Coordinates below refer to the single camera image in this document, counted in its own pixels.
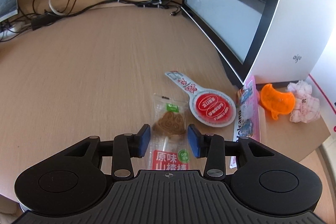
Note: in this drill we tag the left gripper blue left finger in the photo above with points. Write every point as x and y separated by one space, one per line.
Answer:
127 146

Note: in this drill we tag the spoon shaped red jelly pack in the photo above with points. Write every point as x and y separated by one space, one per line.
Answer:
211 107

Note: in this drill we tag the black power adapter with cables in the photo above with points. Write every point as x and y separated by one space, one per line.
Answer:
34 21

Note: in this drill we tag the hawthorn lollipop packet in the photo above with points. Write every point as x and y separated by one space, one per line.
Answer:
168 148

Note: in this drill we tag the orange plastic half shell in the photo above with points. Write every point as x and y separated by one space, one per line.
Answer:
276 102

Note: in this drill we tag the white computer tower case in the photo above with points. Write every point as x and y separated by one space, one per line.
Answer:
274 41

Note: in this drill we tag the crumpled pink white wrapper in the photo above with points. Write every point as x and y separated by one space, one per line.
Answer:
307 107

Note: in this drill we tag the pink volcano blister pack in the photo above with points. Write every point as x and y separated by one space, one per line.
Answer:
246 124

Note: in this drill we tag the white cardboard box red print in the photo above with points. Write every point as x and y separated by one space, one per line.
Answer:
322 79

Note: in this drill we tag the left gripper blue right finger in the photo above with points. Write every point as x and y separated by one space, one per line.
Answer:
211 147

